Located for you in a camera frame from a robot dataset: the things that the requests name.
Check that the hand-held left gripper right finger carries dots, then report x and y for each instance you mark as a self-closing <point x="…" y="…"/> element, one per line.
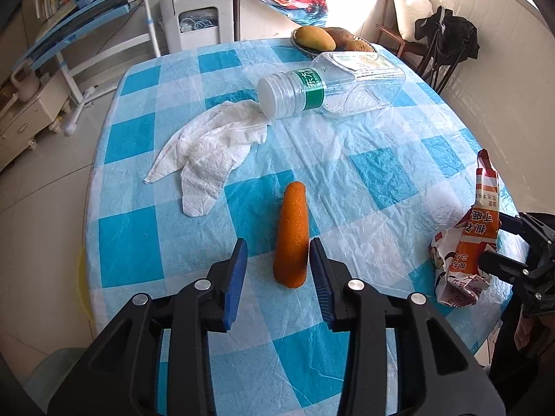
<point x="323" y="286"/>

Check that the black folding chair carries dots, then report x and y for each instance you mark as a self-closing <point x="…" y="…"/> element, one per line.
<point x="451" y="34"/>

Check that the blue white checked tablecloth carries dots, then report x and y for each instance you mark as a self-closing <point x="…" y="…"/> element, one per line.
<point x="368" y="151"/>

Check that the wooden chair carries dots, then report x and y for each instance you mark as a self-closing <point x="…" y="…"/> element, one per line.
<point x="390" y="30"/>

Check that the blue study desk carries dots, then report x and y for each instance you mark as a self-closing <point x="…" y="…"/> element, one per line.
<point x="86" y="13"/>

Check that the white pillow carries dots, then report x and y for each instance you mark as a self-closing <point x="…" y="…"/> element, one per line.
<point x="412" y="13"/>

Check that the yellow plastic waste bin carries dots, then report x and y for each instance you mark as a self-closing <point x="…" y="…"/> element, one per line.
<point x="82" y="281"/>

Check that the brown round fruit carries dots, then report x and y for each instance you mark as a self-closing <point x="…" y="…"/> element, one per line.
<point x="360" y="46"/>
<point x="342" y="35"/>

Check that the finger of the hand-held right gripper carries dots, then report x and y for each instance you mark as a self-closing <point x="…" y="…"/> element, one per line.
<point x="505" y="266"/>
<point x="516" y="225"/>

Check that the white crumpled tissue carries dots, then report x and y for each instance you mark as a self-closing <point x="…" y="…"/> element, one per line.
<point x="208" y="147"/>

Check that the pink kettlebell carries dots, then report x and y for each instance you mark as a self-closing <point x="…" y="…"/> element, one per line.
<point x="25" y="84"/>

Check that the fruit bowl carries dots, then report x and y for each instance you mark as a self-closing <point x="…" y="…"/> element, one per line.
<point x="299" y="43"/>

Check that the open green booklet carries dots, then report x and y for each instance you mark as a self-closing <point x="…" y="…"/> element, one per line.
<point x="58" y="13"/>

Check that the clear plastic bottle green label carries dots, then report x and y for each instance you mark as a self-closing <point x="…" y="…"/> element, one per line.
<point x="338" y="86"/>

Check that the orange carrot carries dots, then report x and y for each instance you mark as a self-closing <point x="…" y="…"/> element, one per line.
<point x="292" y="234"/>

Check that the orange red snack wrapper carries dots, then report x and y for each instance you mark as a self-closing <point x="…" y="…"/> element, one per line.
<point x="477" y="234"/>

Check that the white television cabinet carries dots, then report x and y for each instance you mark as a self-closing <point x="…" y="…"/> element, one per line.
<point x="26" y="121"/>

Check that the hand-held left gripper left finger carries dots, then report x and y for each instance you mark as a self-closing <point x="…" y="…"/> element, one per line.
<point x="234" y="286"/>

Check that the yellow mango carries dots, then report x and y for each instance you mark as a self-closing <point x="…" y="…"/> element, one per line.
<point x="316" y="38"/>

